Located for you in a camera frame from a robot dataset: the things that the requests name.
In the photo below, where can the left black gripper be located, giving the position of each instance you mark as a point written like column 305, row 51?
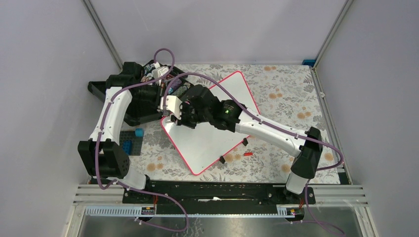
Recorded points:
column 156, row 104

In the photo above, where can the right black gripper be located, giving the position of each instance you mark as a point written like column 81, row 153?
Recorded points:
column 183, row 121

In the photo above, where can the pink-framed whiteboard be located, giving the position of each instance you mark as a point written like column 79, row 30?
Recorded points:
column 201, row 147

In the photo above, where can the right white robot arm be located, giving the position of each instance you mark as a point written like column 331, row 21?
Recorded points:
column 306, row 146

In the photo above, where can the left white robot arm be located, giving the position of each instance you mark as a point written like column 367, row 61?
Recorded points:
column 102, row 155

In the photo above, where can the light blue building block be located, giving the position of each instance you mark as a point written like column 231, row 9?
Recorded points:
column 139, row 132

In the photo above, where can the black poker chip case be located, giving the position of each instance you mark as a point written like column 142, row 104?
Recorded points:
column 178, row 88

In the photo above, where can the black building block plate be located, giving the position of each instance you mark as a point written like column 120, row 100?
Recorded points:
column 131, row 144

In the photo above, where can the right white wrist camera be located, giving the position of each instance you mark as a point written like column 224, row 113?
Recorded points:
column 173, row 105

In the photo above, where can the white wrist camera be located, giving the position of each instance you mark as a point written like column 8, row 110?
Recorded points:
column 159, row 70
column 173, row 105

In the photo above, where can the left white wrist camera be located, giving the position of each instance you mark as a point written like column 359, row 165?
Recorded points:
column 159, row 70

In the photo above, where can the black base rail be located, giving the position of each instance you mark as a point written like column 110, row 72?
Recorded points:
column 168, row 197

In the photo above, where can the white cable duct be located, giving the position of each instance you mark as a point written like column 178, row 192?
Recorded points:
column 120, row 211

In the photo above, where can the blue corner bracket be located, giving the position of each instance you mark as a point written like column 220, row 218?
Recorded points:
column 309, row 62

